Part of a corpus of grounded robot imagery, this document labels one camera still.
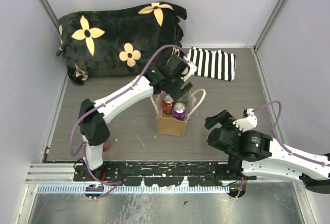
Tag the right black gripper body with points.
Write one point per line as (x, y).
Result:
(225, 119)

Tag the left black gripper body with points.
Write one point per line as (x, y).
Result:
(174, 90)

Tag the red cola can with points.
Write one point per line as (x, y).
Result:
(167, 104)
(106, 146)

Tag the purple soda can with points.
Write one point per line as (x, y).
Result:
(179, 111)

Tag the jute canvas tote bag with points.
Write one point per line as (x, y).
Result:
(167, 124)

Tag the clear glass green-cap bottle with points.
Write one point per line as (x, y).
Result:
(185, 98)

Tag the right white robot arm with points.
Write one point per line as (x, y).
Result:
(289, 164)

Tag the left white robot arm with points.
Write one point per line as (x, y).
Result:
(95, 116)

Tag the black white striped cloth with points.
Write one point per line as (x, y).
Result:
(215, 64)

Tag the black floral plush blanket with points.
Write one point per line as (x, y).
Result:
(119, 42)

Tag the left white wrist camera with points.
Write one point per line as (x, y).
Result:
(190, 69)

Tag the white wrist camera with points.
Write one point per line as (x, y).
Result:
(248, 122)
(190, 69)

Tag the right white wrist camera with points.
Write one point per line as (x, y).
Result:
(248, 122)

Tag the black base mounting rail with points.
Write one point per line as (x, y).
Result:
(159, 173)

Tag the right aluminium frame post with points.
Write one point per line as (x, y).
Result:
(268, 25)

